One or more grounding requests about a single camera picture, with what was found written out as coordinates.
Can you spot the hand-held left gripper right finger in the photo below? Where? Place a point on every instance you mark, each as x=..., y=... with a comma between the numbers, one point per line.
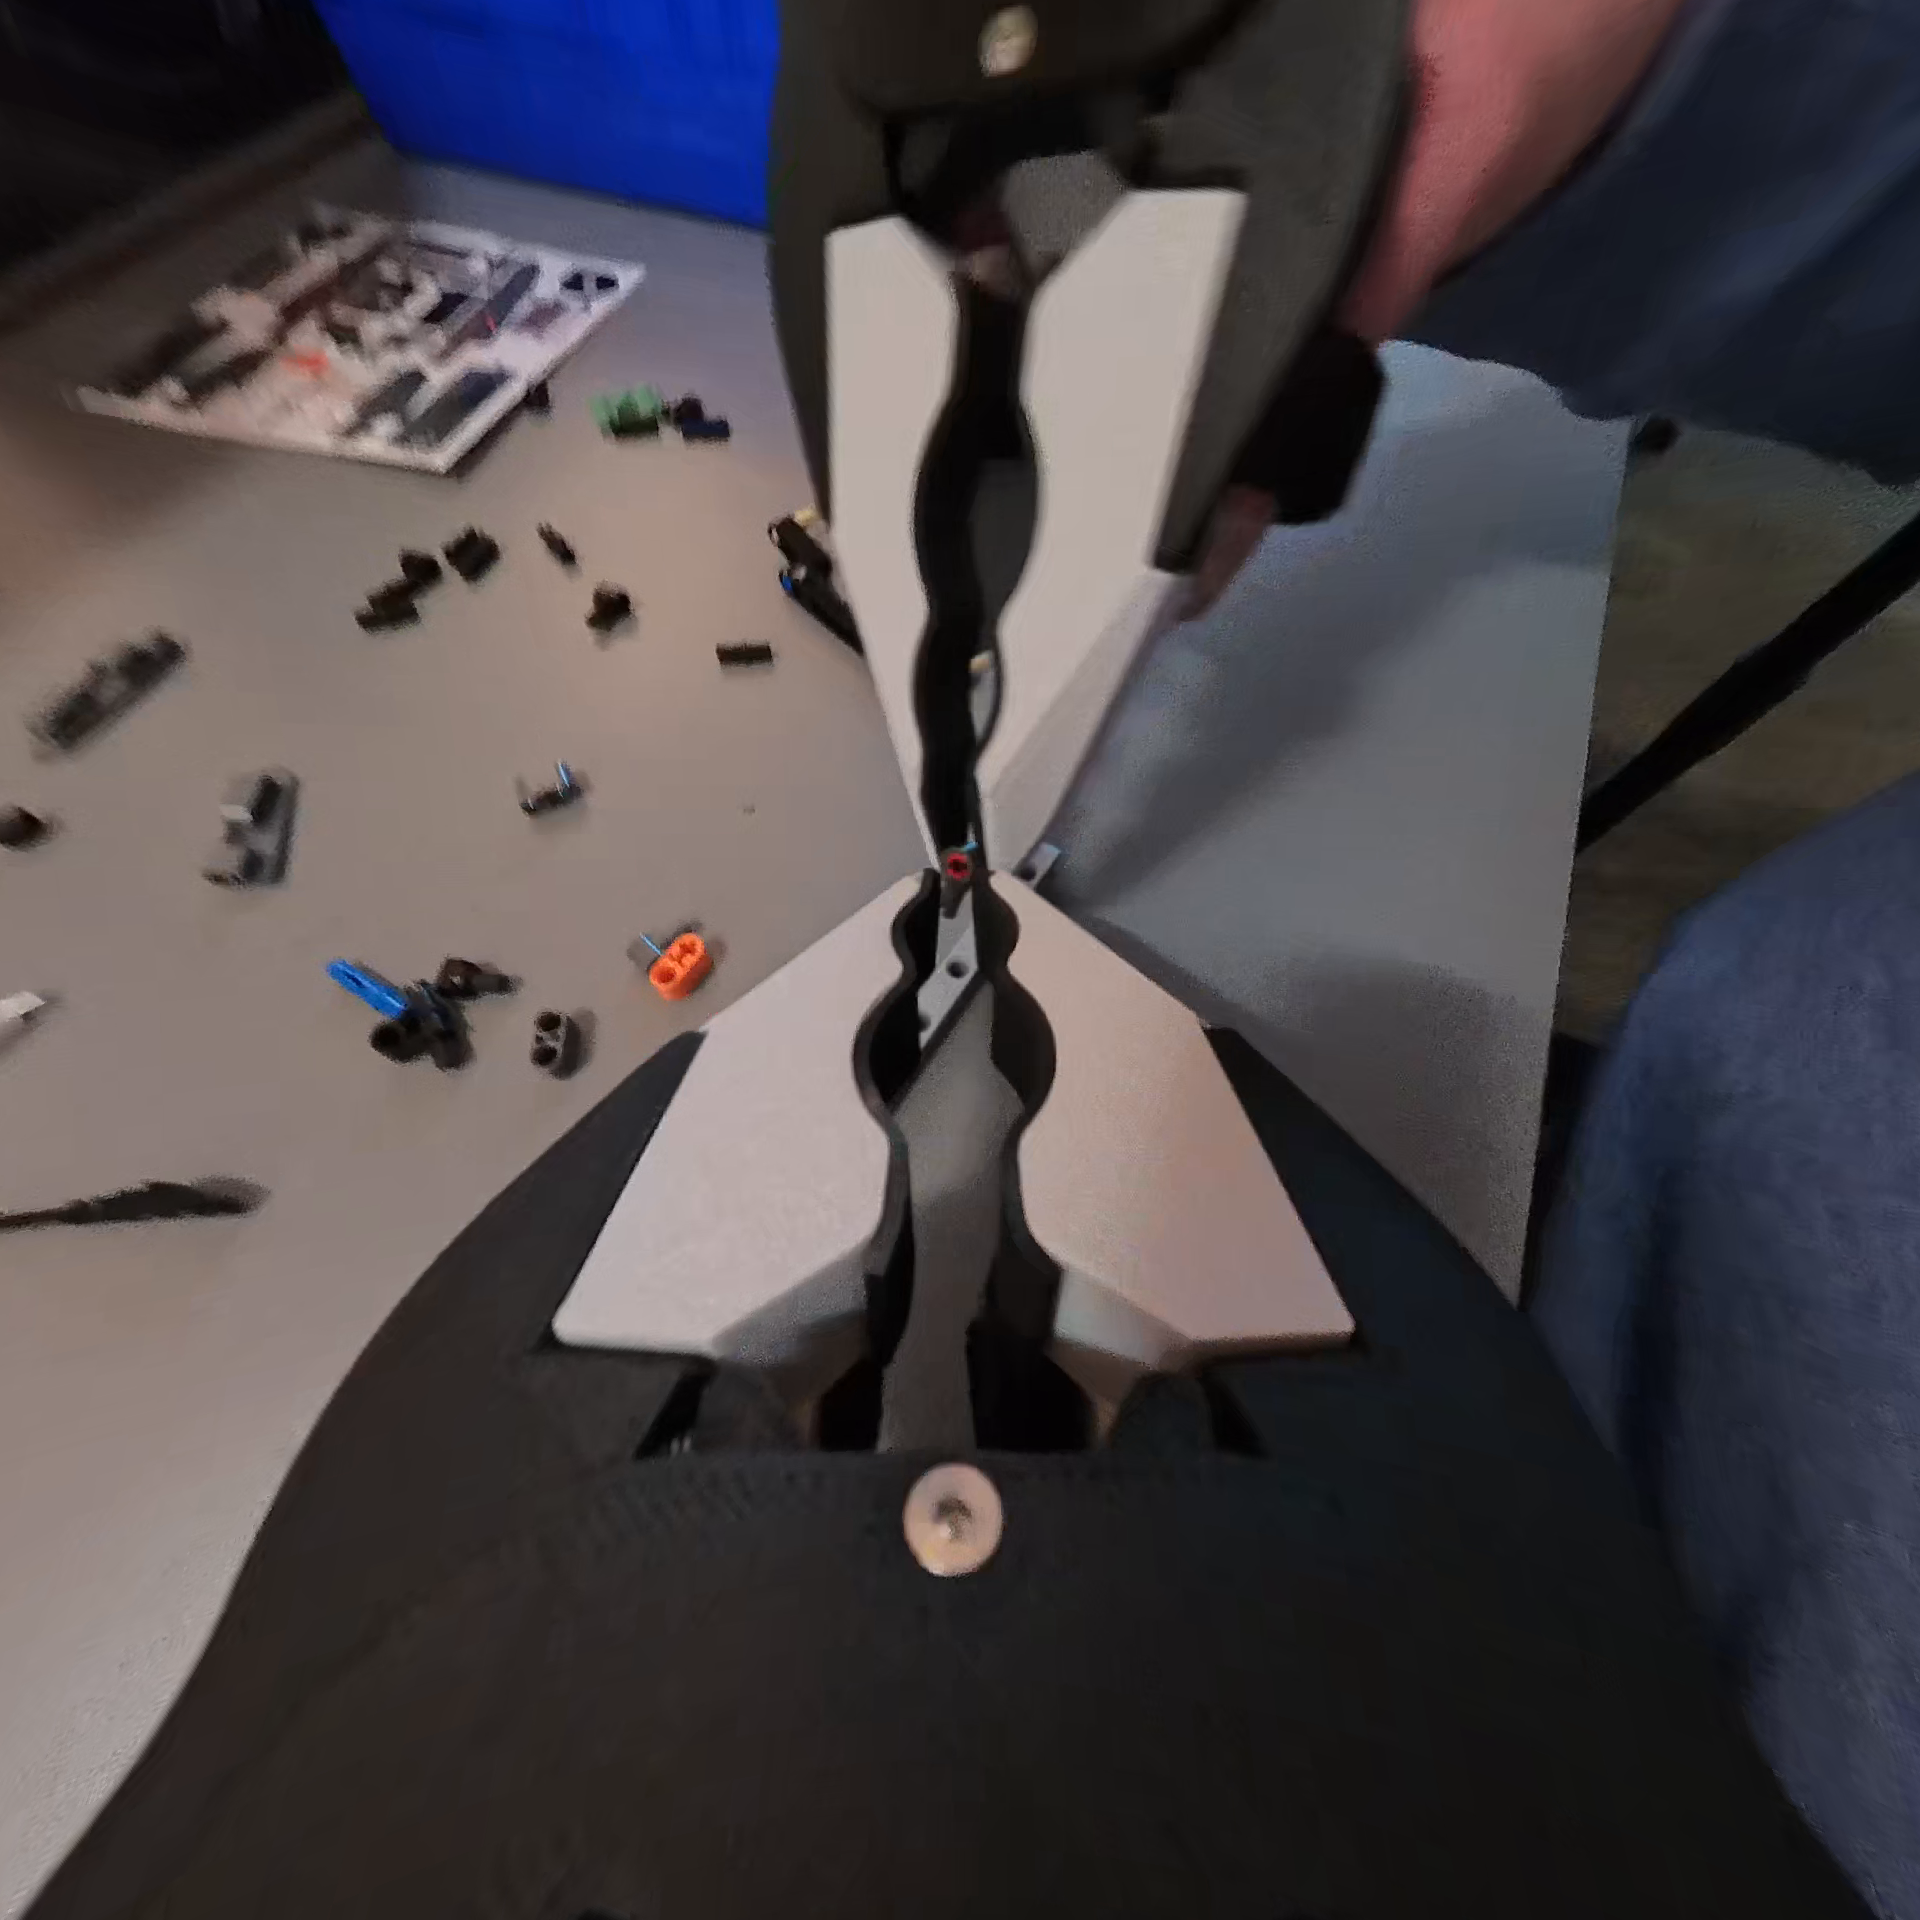
x=1184, y=1201

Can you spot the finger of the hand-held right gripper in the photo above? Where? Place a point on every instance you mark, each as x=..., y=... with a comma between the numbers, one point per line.
x=1142, y=390
x=878, y=452

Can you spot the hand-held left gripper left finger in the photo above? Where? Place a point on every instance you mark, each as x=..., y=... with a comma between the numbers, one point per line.
x=721, y=1201

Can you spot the long grey lego beam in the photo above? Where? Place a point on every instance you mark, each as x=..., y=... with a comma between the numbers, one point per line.
x=954, y=975

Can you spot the small grey lego connector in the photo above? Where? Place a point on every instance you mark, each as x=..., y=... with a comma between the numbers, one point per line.
x=961, y=869

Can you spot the black lego elbow piece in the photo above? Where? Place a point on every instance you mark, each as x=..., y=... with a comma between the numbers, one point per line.
x=477, y=979

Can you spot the person's right forearm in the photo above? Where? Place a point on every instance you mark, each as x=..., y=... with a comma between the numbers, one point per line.
x=1723, y=224

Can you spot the black lego rack assembly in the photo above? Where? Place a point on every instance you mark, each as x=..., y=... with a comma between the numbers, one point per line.
x=819, y=585

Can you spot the small dark lego plate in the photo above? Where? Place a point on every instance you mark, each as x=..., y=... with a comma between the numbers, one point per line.
x=699, y=421

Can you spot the dark grey two-hole lego beam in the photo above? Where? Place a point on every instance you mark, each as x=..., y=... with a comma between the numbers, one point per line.
x=559, y=1043

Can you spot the orange lego connector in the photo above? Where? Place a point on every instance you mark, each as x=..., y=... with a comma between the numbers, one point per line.
x=686, y=967

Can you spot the green lego piece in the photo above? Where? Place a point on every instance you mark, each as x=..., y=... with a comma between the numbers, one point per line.
x=626, y=412

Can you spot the black lego T connector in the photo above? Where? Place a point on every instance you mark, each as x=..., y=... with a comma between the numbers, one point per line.
x=608, y=608

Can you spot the black lego cross connector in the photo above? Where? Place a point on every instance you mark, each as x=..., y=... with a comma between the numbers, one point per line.
x=421, y=1027

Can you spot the blue lego axle pin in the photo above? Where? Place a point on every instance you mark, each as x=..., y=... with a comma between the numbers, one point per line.
x=363, y=983

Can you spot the black lego connector block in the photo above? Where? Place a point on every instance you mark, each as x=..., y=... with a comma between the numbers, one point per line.
x=472, y=557

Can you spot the short grey lego beam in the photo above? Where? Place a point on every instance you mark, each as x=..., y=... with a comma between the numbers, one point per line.
x=552, y=792

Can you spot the black rounded lego connector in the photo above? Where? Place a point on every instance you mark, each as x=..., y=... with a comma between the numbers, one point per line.
x=421, y=569

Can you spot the black lego long pin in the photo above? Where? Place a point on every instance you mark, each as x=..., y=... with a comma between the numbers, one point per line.
x=398, y=595
x=383, y=616

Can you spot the lego sticker sheet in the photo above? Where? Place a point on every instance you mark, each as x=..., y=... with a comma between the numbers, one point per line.
x=359, y=331

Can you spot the black curved lego blade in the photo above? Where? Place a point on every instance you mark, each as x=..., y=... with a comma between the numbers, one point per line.
x=135, y=1205

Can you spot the black lego bush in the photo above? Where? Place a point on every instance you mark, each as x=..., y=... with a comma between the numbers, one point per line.
x=26, y=827

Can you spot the person's right hand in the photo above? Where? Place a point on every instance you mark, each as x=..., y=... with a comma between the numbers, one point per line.
x=1501, y=119

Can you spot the orange small connector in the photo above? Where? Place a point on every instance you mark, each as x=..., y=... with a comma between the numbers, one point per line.
x=667, y=942

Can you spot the blue cardboard box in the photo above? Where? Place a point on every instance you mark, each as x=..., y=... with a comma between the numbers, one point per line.
x=570, y=105

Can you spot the person's blue-clothed body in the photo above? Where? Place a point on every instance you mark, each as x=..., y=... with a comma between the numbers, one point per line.
x=1770, y=1277

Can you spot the black metal rod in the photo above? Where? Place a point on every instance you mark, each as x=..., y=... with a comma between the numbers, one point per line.
x=1757, y=675

